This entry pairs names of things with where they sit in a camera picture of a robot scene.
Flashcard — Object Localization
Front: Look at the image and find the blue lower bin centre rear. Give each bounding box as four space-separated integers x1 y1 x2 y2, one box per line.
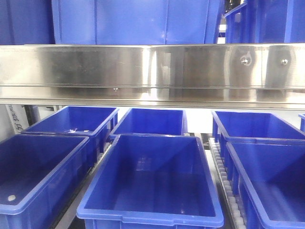
108 108 188 141

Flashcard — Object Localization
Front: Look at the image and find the blue bin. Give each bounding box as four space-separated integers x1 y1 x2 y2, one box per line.
0 134 89 229
77 134 224 229
108 108 188 141
22 106 119 167
212 111 305 157
226 143 305 229

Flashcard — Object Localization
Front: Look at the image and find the blue lower bin left rear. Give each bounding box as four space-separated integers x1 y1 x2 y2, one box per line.
22 106 119 167

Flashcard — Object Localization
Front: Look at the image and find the blue lower bin centre front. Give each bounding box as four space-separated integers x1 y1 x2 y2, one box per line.
77 134 224 229

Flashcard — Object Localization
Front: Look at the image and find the blue lower bin right rear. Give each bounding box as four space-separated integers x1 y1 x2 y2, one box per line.
212 111 305 157

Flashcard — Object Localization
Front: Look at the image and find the large blue upper crate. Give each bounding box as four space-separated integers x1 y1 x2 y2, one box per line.
51 0 224 45

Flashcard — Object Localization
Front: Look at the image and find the blue lower bin left front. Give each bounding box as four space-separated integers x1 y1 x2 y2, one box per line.
0 134 89 229

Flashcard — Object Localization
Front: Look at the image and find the blue lower bin right front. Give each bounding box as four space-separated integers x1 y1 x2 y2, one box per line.
226 143 305 229

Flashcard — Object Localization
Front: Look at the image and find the roller track right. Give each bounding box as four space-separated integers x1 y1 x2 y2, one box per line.
208 137 246 229

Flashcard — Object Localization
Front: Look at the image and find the blue upper crate right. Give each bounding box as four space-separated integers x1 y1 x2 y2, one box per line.
225 0 305 43

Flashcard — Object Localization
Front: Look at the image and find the blue upper crate left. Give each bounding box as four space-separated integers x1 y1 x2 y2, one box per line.
0 0 55 45

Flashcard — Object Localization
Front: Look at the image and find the small white disc in bin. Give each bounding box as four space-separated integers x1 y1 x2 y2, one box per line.
7 195 16 201

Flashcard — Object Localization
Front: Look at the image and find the rail screw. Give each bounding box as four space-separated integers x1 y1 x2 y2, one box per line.
281 59 288 65
240 57 249 65

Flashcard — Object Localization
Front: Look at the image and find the stainless steel shelf front rail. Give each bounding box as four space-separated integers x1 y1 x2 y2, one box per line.
0 43 305 110

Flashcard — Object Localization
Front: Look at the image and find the metal divider rail left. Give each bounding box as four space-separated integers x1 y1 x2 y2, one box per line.
50 143 112 229

